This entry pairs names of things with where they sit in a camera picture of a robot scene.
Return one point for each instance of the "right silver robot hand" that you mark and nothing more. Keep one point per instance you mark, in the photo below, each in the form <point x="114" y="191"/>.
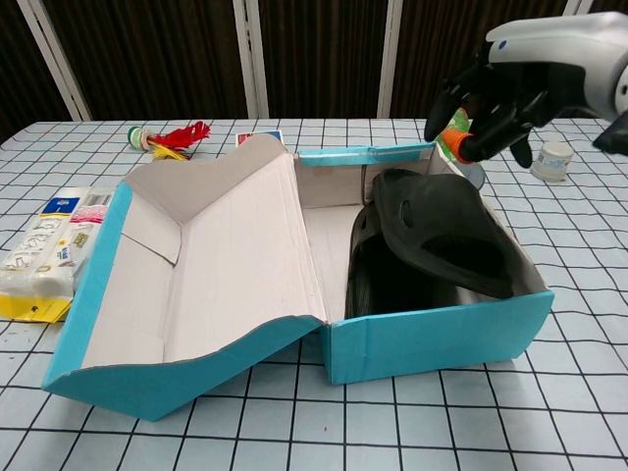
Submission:
<point x="549" y="44"/>

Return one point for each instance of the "black rubber slipper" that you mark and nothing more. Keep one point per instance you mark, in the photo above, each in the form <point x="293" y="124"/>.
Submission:
<point x="441" y="211"/>
<point x="378" y="279"/>

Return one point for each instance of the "light blue shoe box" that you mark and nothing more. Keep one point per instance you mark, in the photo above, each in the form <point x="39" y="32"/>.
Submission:
<point x="235" y="265"/>

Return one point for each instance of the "small white jar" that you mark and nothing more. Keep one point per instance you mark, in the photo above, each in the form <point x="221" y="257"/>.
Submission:
<point x="554" y="162"/>

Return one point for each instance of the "green chips can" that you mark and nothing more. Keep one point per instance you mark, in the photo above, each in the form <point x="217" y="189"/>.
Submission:
<point x="473" y="176"/>

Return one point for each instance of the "red blue postcard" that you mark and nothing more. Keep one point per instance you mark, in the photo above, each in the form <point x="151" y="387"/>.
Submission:
<point x="260" y="137"/>

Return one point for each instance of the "red yellow feather shuttlecock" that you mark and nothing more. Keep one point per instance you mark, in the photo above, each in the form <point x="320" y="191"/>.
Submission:
<point x="181" y="137"/>

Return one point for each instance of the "blue checkered tablecloth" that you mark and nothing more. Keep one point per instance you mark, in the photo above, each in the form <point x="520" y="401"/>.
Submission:
<point x="314" y="436"/>

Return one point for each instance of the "white tissue pack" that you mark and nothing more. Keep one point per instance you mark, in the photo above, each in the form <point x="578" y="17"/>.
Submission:
<point x="39" y="245"/>

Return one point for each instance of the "white screen frame post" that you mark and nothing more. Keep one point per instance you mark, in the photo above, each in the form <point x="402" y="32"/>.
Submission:
<point x="251" y="59"/>
<point x="395" y="59"/>
<point x="55" y="59"/>
<point x="579" y="6"/>

